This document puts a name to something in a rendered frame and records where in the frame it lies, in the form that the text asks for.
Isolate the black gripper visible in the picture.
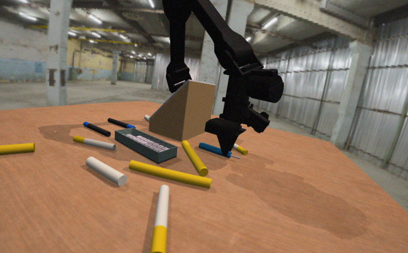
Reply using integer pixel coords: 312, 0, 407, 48
205, 93, 250, 156

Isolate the black cylinder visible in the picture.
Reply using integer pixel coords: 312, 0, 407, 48
108, 118, 136, 128
83, 122, 111, 137

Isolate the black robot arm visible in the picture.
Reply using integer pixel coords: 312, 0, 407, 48
162, 0, 284, 133

